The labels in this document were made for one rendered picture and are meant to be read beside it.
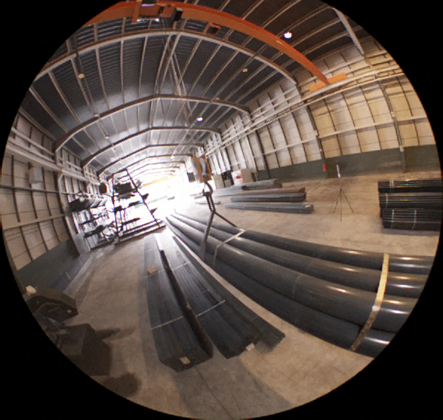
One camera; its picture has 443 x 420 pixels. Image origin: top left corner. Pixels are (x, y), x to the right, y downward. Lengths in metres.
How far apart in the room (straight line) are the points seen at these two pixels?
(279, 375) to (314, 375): 0.39
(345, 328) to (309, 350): 1.36
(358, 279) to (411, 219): 3.50
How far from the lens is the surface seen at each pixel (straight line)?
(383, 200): 4.15
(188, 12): 4.54
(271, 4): 9.36
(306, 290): 0.82
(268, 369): 2.11
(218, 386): 2.17
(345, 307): 0.78
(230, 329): 1.95
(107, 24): 8.22
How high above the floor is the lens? 2.06
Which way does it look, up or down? 8 degrees down
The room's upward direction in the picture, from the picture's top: 16 degrees counter-clockwise
